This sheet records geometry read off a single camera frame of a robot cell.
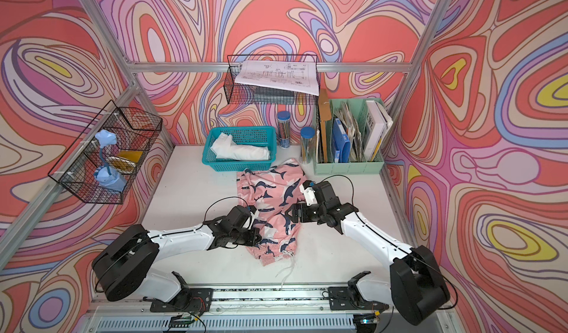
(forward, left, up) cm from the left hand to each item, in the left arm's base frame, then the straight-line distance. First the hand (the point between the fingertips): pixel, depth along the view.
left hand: (264, 239), depth 86 cm
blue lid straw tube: (+41, -19, +12) cm, 47 cm away
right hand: (+5, -13, +8) cm, 16 cm away
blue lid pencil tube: (+53, -8, +12) cm, 55 cm away
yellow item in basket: (+14, +44, +31) cm, 56 cm away
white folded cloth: (+45, +22, +5) cm, 51 cm away
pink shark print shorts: (+23, -1, -1) cm, 23 cm away
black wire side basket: (+14, +54, +28) cm, 63 cm away
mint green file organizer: (+57, -44, +21) cm, 75 cm away
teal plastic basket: (+56, +5, +4) cm, 56 cm away
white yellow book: (+41, -48, +25) cm, 68 cm away
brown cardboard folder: (+40, -24, +30) cm, 56 cm away
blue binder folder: (+35, -33, +18) cm, 52 cm away
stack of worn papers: (+40, -37, +24) cm, 59 cm away
